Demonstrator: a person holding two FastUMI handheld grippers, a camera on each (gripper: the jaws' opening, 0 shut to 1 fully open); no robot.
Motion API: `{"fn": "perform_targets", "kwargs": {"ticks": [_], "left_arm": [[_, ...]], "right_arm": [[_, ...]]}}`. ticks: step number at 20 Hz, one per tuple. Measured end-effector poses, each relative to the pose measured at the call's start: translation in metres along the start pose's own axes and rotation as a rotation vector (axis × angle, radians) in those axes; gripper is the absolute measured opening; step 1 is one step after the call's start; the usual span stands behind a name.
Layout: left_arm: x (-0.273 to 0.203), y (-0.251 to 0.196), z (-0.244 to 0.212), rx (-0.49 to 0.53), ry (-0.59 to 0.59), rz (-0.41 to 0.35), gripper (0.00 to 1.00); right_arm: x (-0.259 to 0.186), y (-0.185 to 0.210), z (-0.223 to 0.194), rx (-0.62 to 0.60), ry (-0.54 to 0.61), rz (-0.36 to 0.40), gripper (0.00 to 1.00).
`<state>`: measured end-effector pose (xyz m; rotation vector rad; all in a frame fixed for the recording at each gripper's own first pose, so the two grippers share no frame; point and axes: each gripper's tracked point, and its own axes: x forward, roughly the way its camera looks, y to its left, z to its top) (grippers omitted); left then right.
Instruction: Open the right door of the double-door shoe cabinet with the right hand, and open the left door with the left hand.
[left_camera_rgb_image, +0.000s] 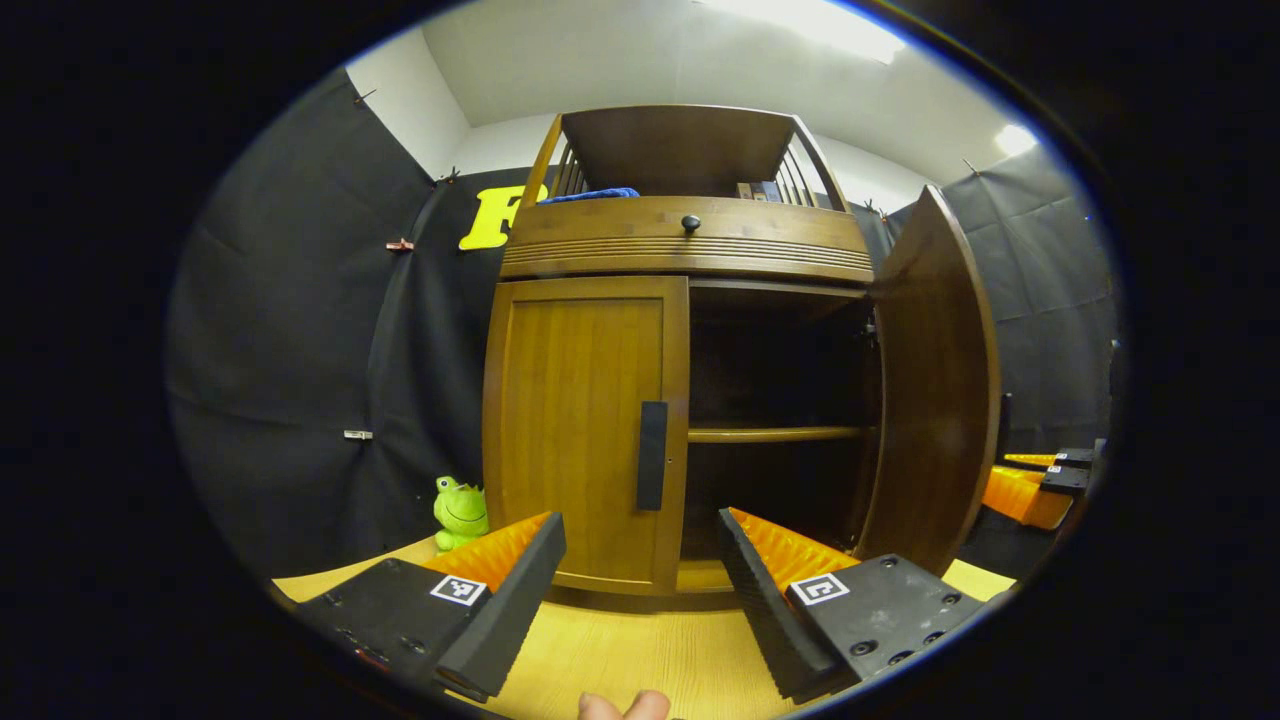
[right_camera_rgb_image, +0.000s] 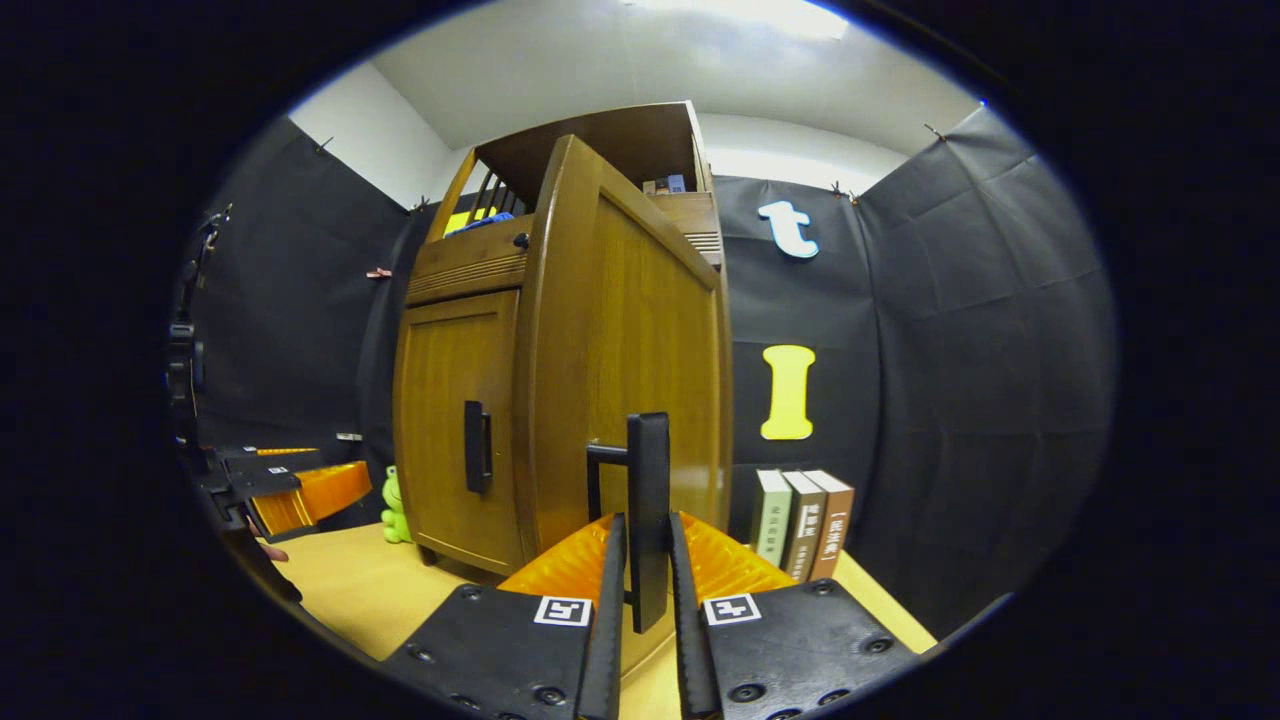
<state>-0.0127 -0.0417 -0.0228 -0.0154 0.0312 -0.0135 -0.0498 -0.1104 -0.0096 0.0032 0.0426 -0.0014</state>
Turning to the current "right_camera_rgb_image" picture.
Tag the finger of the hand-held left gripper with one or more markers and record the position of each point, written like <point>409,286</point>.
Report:
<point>320,495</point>
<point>260,458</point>

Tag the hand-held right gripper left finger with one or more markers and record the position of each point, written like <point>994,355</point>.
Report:
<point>605,640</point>

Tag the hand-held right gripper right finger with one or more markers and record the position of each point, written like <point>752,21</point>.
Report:
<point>690,650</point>

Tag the wooden cabinet door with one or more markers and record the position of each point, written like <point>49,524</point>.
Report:
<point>640,330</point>
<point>440,420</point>

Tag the wooden double-door shoe cabinet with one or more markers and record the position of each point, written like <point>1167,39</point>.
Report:
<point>640,140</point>

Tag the wooden cabinet drawer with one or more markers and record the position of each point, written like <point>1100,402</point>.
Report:
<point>460,265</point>

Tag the green frog toy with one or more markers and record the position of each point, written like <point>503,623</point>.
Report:
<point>395,510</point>

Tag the pale green book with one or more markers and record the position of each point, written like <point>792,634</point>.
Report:
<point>770,515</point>

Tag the dark brown book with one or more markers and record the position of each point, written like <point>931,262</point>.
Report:
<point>803,525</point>

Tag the orange-brown book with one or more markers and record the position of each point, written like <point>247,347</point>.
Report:
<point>833,525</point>

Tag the blue cloth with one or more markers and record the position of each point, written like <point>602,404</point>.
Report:
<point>480,224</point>

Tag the black backdrop cloth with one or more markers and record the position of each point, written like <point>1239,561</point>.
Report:
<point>950,380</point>

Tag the row of small books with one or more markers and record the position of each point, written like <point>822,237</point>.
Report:
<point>668,185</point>

